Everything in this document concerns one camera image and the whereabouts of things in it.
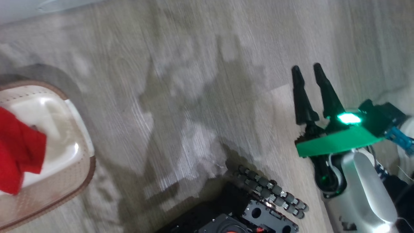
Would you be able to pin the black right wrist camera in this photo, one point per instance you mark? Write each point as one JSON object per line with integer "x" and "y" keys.
{"x": 378, "y": 116}

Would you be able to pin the cream perforated laundry basket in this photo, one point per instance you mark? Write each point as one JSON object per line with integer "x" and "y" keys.
{"x": 61, "y": 139}

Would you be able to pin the red white garment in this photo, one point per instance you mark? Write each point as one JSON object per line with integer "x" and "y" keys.
{"x": 16, "y": 152}

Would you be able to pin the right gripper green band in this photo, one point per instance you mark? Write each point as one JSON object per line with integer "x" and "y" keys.
{"x": 336, "y": 144}

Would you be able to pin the black robot wheeled base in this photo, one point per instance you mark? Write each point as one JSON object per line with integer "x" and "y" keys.
{"x": 245, "y": 210}

